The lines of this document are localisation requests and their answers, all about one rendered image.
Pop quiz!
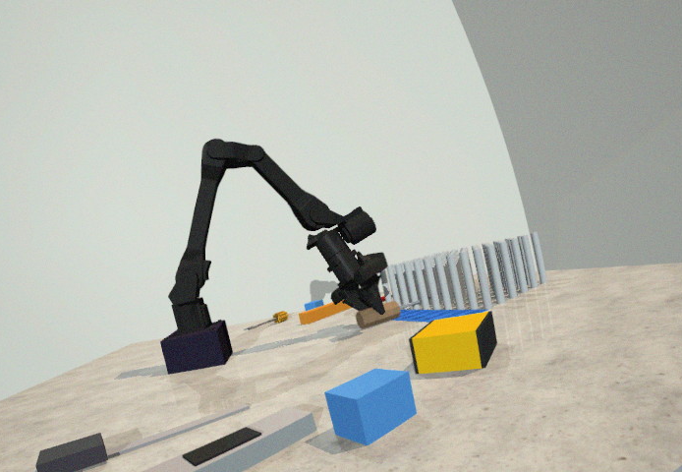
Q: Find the blue tape strip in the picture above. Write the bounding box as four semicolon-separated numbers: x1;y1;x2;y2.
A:
394;309;488;323

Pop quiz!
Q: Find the orange rectangular bar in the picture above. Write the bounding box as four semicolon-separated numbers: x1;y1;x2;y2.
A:
299;300;352;325

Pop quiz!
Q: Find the blue block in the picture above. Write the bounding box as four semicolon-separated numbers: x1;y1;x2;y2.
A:
324;368;417;446
305;300;324;311

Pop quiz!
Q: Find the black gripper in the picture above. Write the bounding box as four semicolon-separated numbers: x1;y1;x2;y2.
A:
327;248;388;315

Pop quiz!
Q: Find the yellow box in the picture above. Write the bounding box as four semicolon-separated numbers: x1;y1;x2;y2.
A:
409;311;497;374

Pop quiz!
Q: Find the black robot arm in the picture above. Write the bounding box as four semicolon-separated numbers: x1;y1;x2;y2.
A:
168;139;376;335

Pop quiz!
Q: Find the grey flat bar with black inlay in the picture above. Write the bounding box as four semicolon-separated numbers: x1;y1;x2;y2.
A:
142;407;317;472

